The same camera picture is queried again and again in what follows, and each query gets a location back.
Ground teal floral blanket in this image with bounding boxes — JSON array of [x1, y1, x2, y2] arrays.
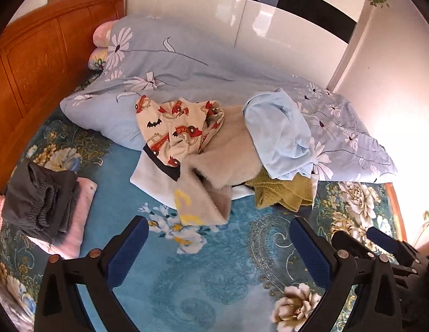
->
[[0, 107, 409, 332]]

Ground beige fuzzy sweater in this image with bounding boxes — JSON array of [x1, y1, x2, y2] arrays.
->
[[175, 105, 263, 227]]

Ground wooden bed headboard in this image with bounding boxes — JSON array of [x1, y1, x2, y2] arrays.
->
[[0, 0, 127, 194]]

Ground floral print pillow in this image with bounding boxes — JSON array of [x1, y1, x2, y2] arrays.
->
[[88, 46, 109, 71]]

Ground glossy white wardrobe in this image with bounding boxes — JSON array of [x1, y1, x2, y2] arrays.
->
[[126, 0, 372, 90]]

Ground cartoon print garment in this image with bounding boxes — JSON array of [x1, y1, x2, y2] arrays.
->
[[135, 95, 225, 177]]

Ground pink pillow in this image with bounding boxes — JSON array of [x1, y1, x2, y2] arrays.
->
[[93, 21, 120, 47]]

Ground blue floral duvet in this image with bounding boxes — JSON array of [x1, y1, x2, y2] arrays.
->
[[60, 15, 398, 184]]

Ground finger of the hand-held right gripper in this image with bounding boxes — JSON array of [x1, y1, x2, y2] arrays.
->
[[366, 226, 414, 260], [331, 230, 376, 260]]

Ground pale blue t-shirt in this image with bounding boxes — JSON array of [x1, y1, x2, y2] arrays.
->
[[243, 88, 317, 181]]

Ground grey floral bedsheet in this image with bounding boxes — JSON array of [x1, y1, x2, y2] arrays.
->
[[0, 273, 37, 332]]

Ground folded grey shorts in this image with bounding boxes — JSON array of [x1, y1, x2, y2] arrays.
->
[[3, 159, 80, 244]]

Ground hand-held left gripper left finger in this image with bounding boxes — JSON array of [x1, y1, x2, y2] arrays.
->
[[35, 215, 150, 332]]

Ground wooden bed side rail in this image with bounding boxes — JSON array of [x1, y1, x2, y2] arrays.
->
[[384, 183, 408, 243]]

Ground white garment with navy trim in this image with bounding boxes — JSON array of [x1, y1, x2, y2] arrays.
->
[[130, 147, 187, 211]]

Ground folded pink garment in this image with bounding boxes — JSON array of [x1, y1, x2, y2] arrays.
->
[[28, 177, 98, 260]]

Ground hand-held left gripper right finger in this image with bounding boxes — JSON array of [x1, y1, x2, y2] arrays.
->
[[289, 216, 404, 332]]

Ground olive green knit garment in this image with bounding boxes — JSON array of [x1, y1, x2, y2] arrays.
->
[[245, 173, 315, 212]]

